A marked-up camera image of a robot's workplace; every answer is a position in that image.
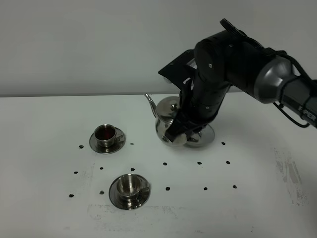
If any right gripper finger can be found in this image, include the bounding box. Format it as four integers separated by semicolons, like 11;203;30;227
165;109;192;142

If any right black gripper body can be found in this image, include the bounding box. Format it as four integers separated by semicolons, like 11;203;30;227
188;31;272;124

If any stainless steel teapot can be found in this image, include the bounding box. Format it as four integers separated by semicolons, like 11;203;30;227
145;93;202;147

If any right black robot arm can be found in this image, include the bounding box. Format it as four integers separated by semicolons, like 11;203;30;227
165;30;317;141

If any far steel saucer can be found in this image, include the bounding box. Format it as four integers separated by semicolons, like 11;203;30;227
89;124;126;154

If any far steel teacup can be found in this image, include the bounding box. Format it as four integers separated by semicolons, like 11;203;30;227
94;124;123;148

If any steel teacup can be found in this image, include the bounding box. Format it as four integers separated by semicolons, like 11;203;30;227
94;124;123;148
116;174;150;200

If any near steel teacup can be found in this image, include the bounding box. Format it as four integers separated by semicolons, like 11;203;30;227
116;174;150;200

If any near steel saucer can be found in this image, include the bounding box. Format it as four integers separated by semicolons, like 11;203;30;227
108;174;151;210

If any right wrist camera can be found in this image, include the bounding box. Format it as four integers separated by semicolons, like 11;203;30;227
158;50;197;92

